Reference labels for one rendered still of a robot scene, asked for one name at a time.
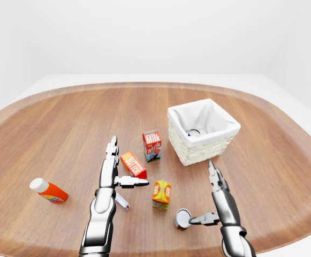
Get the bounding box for silver robot right hand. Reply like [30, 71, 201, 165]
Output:
[188, 159, 242, 228]

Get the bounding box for silver robot left hand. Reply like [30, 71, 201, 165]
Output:
[99, 135, 150, 190]

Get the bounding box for white wicker basket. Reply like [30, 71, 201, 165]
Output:
[167, 98, 241, 167]

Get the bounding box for red butter box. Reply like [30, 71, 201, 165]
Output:
[119, 150, 148, 179]

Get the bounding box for small white and red box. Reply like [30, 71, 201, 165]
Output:
[115, 192, 131, 211]

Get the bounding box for tin with white lid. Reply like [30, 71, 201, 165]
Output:
[174, 208, 192, 231]

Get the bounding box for red milk carton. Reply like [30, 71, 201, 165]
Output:
[142, 129, 162, 163]

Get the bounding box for orange juice carton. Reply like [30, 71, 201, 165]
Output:
[151, 179, 172, 213]

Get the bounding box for orange bottle with white cap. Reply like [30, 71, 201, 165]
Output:
[29, 177, 69, 204]

